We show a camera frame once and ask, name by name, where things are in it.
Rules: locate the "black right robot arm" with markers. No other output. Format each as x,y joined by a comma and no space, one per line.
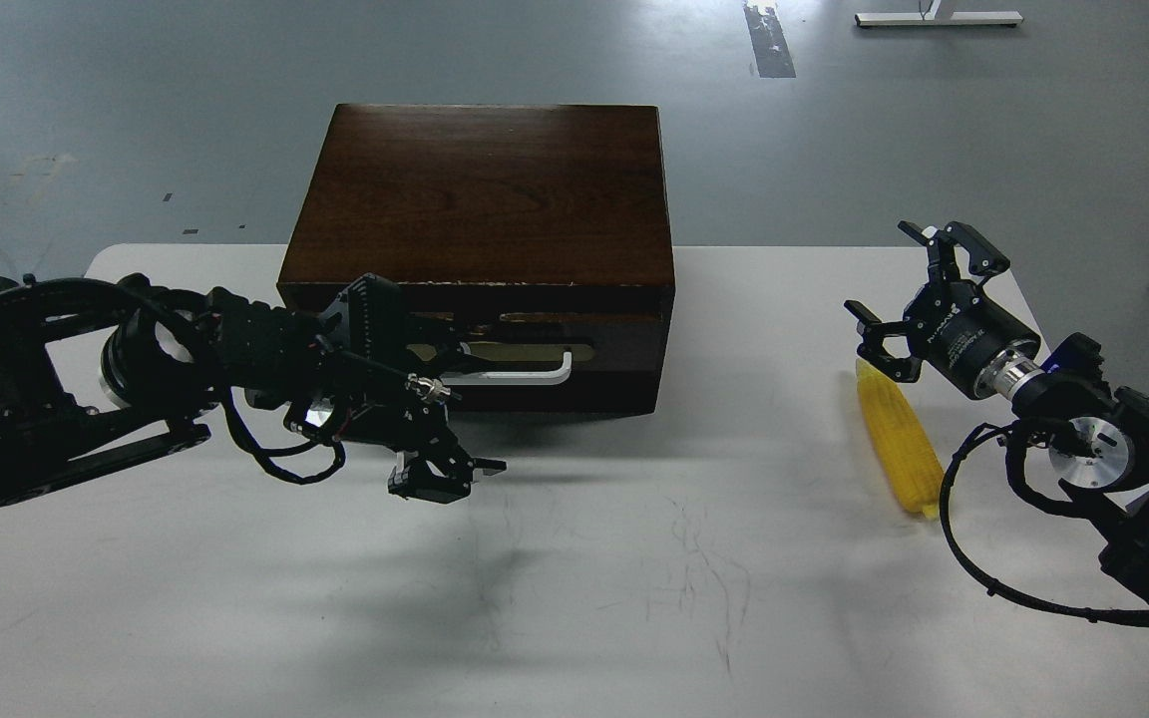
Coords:
1077,448

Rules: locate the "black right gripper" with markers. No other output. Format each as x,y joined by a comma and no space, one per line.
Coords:
973,334

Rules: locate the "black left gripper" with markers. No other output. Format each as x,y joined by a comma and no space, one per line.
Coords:
374,403

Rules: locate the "dark wooden drawer cabinet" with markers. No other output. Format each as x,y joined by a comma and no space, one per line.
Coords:
531,194

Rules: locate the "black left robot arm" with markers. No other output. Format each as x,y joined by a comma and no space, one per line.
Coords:
97,377

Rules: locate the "white table leg base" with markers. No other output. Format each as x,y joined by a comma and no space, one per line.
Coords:
938,14

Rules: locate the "black tape strip on floor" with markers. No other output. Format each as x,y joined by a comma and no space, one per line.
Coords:
771,54

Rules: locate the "yellow corn cob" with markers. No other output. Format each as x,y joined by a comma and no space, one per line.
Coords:
913,468

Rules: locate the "wooden drawer with white handle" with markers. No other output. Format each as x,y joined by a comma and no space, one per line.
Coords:
608,330

